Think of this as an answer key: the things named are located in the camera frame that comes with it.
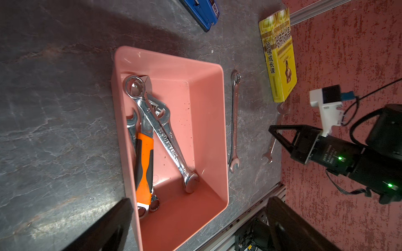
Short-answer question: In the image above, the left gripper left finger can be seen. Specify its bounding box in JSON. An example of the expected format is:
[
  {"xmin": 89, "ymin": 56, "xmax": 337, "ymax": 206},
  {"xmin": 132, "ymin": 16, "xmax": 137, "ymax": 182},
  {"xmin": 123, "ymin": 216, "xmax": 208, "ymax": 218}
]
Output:
[{"xmin": 64, "ymin": 198, "xmax": 134, "ymax": 251}]

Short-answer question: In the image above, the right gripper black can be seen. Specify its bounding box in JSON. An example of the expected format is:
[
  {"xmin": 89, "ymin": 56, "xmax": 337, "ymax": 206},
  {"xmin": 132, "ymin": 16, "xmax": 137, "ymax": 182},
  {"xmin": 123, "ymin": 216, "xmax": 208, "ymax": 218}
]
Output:
[{"xmin": 269, "ymin": 125, "xmax": 402, "ymax": 204}]

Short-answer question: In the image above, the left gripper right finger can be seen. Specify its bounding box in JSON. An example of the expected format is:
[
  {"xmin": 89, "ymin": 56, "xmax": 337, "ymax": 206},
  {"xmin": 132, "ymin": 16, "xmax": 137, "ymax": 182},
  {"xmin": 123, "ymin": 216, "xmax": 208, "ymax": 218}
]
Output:
[{"xmin": 266, "ymin": 197, "xmax": 340, "ymax": 251}]

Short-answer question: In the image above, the small silver wrench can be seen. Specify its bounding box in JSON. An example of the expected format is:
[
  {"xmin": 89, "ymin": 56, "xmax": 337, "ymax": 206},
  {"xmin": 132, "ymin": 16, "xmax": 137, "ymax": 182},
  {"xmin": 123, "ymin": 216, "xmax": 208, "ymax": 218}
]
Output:
[{"xmin": 261, "ymin": 102, "xmax": 289, "ymax": 164}]

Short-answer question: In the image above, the thin silver wrench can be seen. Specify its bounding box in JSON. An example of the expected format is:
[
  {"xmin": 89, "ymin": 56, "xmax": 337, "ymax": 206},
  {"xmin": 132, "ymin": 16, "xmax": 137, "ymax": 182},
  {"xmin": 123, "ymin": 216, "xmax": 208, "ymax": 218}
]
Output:
[{"xmin": 228, "ymin": 70, "xmax": 241, "ymax": 173}]

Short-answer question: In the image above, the pink storage box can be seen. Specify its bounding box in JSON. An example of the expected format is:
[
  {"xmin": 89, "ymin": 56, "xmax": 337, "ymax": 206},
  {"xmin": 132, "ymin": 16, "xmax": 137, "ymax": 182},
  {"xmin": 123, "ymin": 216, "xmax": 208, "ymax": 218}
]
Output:
[{"xmin": 111, "ymin": 46, "xmax": 229, "ymax": 251}]

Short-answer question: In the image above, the large 16mm combination wrench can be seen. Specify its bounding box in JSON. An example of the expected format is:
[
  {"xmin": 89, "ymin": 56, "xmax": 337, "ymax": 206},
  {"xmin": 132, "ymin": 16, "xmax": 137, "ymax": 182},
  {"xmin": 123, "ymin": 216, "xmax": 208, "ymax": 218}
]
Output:
[{"xmin": 124, "ymin": 75, "xmax": 200, "ymax": 193}]

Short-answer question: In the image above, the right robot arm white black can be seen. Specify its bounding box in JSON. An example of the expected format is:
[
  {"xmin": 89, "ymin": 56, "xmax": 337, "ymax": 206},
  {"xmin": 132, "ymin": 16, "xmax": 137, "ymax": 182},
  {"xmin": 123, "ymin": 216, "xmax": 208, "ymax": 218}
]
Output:
[{"xmin": 269, "ymin": 104, "xmax": 402, "ymax": 205}]

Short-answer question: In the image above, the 13mm silver wrench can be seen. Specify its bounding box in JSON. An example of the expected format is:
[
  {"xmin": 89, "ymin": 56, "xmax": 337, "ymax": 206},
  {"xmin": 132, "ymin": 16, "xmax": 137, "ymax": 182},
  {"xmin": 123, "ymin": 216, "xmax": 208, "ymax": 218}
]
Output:
[{"xmin": 148, "ymin": 94, "xmax": 171, "ymax": 126}]

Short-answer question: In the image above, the yellow book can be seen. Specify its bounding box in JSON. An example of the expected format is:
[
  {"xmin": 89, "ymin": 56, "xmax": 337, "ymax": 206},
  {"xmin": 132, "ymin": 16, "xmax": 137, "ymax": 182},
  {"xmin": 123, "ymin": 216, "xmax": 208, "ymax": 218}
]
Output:
[{"xmin": 259, "ymin": 8, "xmax": 297, "ymax": 103}]

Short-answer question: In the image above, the blue stapler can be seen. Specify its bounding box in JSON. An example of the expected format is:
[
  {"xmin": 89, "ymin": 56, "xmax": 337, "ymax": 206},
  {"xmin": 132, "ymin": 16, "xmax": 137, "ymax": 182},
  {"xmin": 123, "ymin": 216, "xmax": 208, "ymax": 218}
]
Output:
[{"xmin": 180, "ymin": 0, "xmax": 220, "ymax": 32}]

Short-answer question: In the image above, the aluminium front rail frame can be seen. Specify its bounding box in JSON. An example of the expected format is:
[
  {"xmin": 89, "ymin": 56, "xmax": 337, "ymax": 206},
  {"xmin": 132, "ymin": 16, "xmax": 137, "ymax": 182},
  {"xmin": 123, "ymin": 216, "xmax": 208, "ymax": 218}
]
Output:
[{"xmin": 197, "ymin": 183, "xmax": 286, "ymax": 251}]

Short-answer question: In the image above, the right corner aluminium post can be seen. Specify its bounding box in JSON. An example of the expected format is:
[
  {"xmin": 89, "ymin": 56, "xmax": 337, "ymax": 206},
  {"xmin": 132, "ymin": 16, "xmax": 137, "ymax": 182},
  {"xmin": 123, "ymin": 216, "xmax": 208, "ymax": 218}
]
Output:
[{"xmin": 290, "ymin": 0, "xmax": 351, "ymax": 26}]

